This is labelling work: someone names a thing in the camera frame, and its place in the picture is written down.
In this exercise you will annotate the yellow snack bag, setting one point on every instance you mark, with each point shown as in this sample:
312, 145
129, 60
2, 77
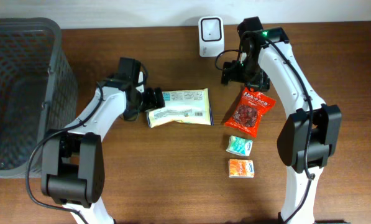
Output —
183, 106

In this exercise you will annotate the red snack bag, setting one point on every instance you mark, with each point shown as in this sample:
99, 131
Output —
249, 111

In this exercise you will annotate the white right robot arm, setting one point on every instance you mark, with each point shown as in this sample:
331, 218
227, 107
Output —
309, 136

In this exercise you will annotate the grey plastic mesh basket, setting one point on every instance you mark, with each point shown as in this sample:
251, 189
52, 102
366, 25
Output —
38, 90

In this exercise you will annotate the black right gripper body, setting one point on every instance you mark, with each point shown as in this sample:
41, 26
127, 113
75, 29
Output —
232, 72

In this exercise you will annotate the orange tissue pack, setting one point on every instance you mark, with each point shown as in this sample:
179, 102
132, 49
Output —
241, 168

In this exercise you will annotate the white barcode scanner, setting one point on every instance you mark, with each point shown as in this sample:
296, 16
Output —
211, 36

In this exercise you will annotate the teal tissue pack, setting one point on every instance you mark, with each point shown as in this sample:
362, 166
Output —
239, 146

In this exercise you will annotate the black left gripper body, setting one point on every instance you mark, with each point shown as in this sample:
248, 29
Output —
150, 99

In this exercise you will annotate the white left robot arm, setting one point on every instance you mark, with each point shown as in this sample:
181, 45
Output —
73, 173

